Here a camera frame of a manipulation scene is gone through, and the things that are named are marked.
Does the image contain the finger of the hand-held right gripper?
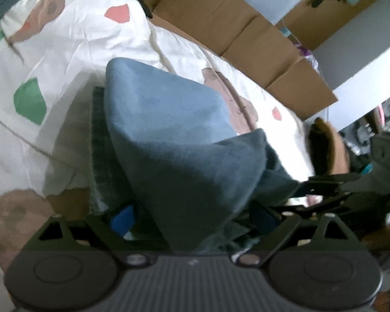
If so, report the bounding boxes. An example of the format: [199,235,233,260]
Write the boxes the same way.
[275,192,355,216]
[299,172,361,196]

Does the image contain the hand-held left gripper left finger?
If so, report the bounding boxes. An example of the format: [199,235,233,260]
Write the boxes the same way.
[36,203,158,267]

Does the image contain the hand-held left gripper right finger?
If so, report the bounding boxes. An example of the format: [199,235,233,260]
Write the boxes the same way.
[237,201,356,265]

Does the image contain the blue denim pants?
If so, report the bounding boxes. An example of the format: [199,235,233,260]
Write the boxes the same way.
[88,57,308,264]

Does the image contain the brown and black object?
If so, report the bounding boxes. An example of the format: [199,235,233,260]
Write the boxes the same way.
[307,117,350,176]

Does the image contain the purple object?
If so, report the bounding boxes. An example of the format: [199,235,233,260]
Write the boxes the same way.
[296,41,314,61]

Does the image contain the flattened cardboard sheet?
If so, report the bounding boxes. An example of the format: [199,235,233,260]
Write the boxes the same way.
[143,0,339,121]

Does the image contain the cardboard box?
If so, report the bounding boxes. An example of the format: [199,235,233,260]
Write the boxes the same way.
[276,0,390,43]

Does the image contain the white printed bed sheet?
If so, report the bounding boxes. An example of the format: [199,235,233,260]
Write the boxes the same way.
[0,0,316,300]

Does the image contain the black cloth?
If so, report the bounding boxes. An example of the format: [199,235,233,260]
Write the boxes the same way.
[138,0,154,19]

